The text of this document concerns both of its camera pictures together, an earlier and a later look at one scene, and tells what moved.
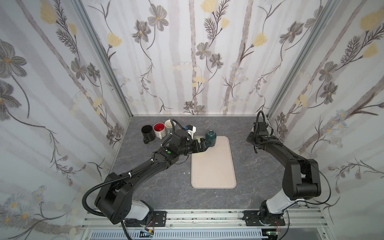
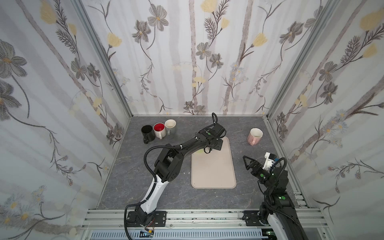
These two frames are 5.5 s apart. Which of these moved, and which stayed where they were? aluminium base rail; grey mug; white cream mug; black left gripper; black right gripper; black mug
Moved: black left gripper; black right gripper
Stayed: white cream mug; aluminium base rail; black mug; grey mug
